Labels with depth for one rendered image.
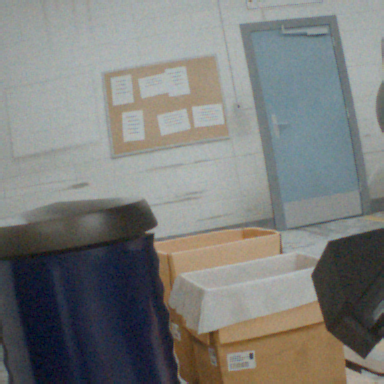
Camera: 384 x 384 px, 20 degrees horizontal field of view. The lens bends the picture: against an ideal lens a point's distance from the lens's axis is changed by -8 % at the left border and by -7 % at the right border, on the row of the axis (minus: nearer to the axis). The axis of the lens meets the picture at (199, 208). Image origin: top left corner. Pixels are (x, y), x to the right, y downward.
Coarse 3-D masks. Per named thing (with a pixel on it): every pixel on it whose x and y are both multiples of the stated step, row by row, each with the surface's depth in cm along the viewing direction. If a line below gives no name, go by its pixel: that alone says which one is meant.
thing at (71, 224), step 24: (24, 216) 22; (48, 216) 21; (72, 216) 21; (96, 216) 21; (120, 216) 21; (144, 216) 22; (0, 240) 21; (24, 240) 21; (48, 240) 21; (72, 240) 21; (96, 240) 21
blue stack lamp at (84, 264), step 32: (32, 256) 21; (64, 256) 21; (96, 256) 21; (128, 256) 21; (0, 288) 21; (32, 288) 21; (64, 288) 21; (96, 288) 21; (128, 288) 21; (160, 288) 22; (0, 320) 22; (32, 320) 21; (64, 320) 21; (96, 320) 21; (128, 320) 21; (160, 320) 22; (32, 352) 21; (64, 352) 21; (96, 352) 21; (128, 352) 21; (160, 352) 22
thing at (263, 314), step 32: (288, 256) 451; (192, 288) 413; (224, 288) 391; (256, 288) 393; (288, 288) 394; (192, 320) 406; (224, 320) 390; (256, 320) 393; (288, 320) 395; (320, 320) 397; (224, 352) 394; (256, 352) 396; (288, 352) 398; (320, 352) 401
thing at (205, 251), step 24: (168, 240) 502; (192, 240) 505; (216, 240) 508; (240, 240) 510; (264, 240) 458; (168, 264) 450; (192, 264) 450; (216, 264) 452; (168, 288) 453; (192, 360) 452
